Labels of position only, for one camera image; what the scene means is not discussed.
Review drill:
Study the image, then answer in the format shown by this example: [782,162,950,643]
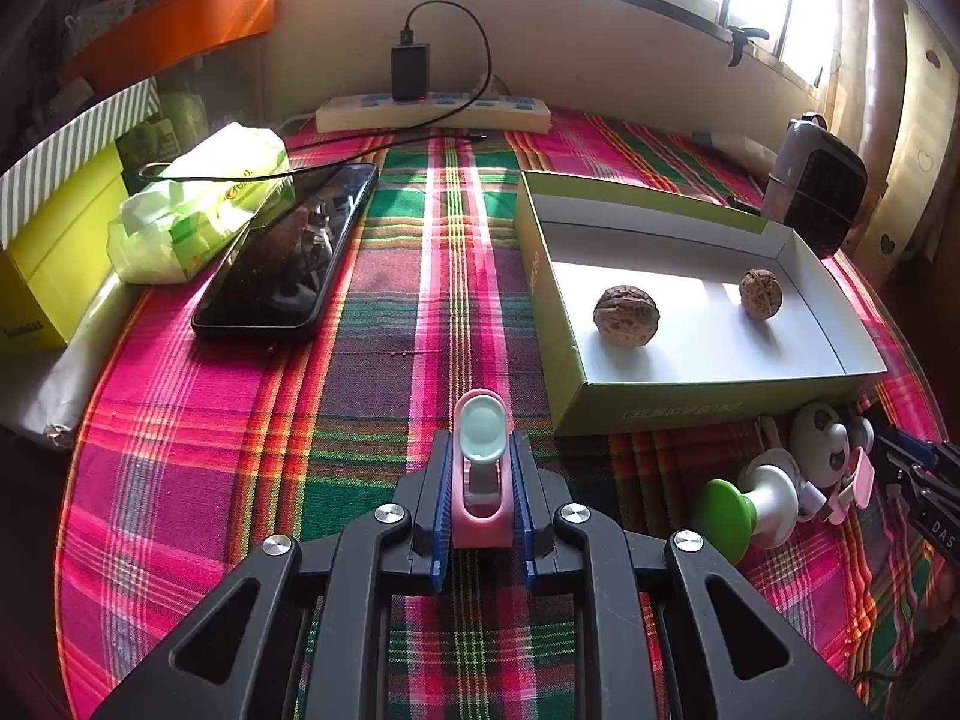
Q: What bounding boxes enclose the white panda toy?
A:
[787,401,875,488]

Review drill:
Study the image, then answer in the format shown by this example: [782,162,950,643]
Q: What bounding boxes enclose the black charger adapter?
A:
[390,43,434,102]

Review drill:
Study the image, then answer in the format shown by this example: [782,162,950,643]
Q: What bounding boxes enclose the black charging cable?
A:
[139,0,494,185]

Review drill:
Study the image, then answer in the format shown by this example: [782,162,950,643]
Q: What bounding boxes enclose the black window clip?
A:
[726,26,771,68]

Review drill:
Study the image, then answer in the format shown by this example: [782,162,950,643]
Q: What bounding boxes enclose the heart print curtain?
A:
[817,0,960,278]

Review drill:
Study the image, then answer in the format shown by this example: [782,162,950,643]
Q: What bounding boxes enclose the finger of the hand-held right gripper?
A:
[885,457,960,563]
[872,420,960,470]

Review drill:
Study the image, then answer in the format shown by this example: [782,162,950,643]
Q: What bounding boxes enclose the black smartphone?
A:
[191,161,381,342]

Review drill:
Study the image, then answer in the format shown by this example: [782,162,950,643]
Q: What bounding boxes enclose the green cardboard box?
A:
[514,169,888,437]

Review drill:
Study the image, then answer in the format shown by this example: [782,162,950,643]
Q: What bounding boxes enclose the green and white knob tool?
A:
[691,461,800,565]

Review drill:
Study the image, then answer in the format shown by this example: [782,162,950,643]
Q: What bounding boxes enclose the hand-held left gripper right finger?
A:
[510,431,875,720]

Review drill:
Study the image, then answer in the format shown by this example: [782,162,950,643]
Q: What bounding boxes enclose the green tissue pack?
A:
[107,122,290,286]

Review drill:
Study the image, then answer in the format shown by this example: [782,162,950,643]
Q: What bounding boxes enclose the plaid tablecloth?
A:
[64,109,946,720]

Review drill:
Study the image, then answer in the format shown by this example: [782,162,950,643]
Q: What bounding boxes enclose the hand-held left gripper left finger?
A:
[90,431,458,720]

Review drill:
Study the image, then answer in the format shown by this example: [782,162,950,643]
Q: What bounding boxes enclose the pink clip with round mirror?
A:
[452,388,518,550]

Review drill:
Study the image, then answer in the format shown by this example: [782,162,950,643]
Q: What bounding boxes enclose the yellow-green box with striped lid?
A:
[0,77,162,359]

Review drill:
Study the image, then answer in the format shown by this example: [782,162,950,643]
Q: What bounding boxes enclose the walnut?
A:
[739,268,783,323]
[592,285,661,348]

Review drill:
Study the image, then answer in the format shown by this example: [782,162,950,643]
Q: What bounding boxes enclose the black and white desk heater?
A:
[761,114,869,260]

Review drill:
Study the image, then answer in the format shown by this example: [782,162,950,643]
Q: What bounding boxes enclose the green packet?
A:
[116,90,209,166]

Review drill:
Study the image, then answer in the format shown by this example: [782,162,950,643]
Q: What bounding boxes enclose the long pink plastic piece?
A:
[821,444,877,527]

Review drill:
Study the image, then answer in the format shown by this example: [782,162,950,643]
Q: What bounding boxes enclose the white power strip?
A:
[315,92,552,134]

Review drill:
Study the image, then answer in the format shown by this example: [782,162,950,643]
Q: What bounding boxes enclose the orange box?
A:
[60,0,277,95]

